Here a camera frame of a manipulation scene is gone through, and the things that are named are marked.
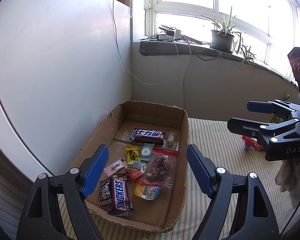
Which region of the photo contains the black candy packet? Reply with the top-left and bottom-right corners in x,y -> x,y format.
99,178 -> 112,206

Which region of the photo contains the pink candy packet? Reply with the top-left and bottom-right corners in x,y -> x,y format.
103,159 -> 127,177

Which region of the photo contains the English-label Snickers bar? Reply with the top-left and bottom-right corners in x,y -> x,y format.
108,173 -> 134,217

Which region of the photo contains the red orange snack pouch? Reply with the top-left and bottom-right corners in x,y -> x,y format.
125,160 -> 146,182

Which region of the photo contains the yellow candy packet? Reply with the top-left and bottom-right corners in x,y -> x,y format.
125,145 -> 140,163

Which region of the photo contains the colourful jelly cup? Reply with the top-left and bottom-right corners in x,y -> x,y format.
134,183 -> 161,200

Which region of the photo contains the white mint candy packet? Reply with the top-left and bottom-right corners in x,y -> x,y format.
140,143 -> 155,161

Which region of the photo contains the clear green candy packet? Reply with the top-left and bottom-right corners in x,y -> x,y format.
162,132 -> 179,151

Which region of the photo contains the red-edged clear snack bag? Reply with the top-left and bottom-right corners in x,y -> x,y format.
139,147 -> 179,189

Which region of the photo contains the Chinese-label Snickers bar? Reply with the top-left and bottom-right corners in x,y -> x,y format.
130,128 -> 165,145

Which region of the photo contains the green printed gift bag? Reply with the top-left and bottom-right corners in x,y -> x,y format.
272,94 -> 292,124

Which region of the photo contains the striped table cloth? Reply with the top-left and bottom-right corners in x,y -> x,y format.
90,119 -> 300,239

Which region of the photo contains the brown cardboard box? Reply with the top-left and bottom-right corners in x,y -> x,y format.
73,101 -> 188,232

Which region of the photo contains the potted spider plant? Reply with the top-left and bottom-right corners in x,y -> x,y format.
197,7 -> 256,67

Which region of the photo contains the power strip with adapters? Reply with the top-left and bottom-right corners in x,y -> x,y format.
157,29 -> 182,42

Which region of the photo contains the grey cable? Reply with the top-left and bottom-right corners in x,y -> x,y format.
182,39 -> 193,110

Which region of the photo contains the white cable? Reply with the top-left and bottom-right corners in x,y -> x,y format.
112,0 -> 180,86

